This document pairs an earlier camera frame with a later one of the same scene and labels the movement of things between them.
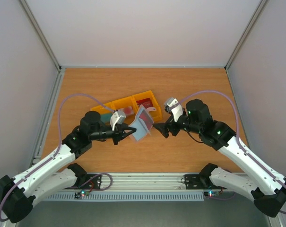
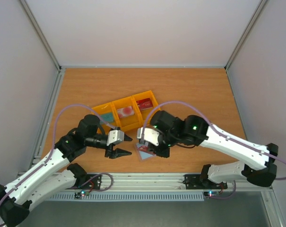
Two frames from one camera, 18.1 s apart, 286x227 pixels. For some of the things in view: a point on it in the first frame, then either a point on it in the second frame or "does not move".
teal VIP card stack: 106,117 does not move
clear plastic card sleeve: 138,128 to 143,151
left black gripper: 120,133 to 117,153
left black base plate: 87,181 does not move
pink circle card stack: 127,110 does not move
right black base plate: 200,181 does not move
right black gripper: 170,127 to 159,152
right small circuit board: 211,194 does not move
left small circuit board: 83,192 does not move
